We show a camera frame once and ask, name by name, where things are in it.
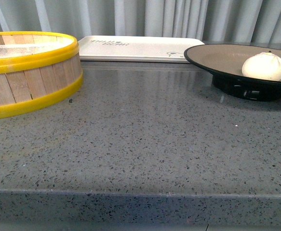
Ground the white rectangular tray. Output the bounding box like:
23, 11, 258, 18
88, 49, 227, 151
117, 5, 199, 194
78, 36, 204, 64

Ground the bamboo steamer with yellow bands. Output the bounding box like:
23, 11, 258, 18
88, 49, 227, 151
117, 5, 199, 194
0, 31, 83, 118

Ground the grey pleated curtain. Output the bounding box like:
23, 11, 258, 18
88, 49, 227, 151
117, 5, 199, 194
0, 0, 281, 44

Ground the beige plate with black rim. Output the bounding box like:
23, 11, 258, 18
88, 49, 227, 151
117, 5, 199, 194
184, 44, 281, 102

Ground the white steamed bun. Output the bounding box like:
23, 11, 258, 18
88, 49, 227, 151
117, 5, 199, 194
241, 52, 281, 81

